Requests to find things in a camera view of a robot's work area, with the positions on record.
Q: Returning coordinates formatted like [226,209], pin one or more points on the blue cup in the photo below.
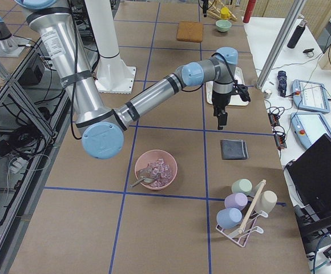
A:
[228,218]

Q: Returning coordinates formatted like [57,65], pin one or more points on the black laptop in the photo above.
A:
[311,175]

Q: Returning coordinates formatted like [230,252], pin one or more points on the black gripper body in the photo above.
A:
[220,100]

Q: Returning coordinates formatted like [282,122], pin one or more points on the black water bottle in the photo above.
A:
[300,28]

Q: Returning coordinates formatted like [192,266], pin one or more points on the purple cup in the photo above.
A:
[237,200]

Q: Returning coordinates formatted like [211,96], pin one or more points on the beige cup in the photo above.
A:
[266,202]

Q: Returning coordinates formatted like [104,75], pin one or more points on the light wooden rack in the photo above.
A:
[214,8]

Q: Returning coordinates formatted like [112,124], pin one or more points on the pink bowl with ice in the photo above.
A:
[161,165]

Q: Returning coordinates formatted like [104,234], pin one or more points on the green ceramic bowl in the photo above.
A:
[223,25]

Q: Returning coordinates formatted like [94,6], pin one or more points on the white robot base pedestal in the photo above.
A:
[112,75]

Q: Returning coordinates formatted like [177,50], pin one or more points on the grey folded cloth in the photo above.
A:
[234,149]

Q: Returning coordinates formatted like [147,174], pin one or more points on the yellow cup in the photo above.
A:
[225,13]

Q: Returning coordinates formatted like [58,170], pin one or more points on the teach pendant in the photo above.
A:
[310,96]
[309,127]

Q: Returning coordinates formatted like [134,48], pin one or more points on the teach pendant far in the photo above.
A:
[310,96]

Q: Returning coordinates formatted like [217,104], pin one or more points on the red cylinder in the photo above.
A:
[249,10]

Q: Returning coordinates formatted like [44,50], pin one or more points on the teach pendant near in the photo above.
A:
[309,127]

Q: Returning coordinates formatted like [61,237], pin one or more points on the folded dark umbrella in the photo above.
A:
[282,83]

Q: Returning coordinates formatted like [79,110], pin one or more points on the white wire cup rack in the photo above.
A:
[248,225]

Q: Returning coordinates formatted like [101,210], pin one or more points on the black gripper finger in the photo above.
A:
[221,120]

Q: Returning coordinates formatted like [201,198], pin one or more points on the aluminium frame post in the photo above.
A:
[286,27]

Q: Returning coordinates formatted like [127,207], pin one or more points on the green cup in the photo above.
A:
[242,186]

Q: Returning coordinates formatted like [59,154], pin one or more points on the brown wood-grain tray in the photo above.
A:
[190,32]

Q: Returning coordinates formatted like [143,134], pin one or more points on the metal scoop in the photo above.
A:
[144,177]

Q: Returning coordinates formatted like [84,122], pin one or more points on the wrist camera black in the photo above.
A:
[243,93]

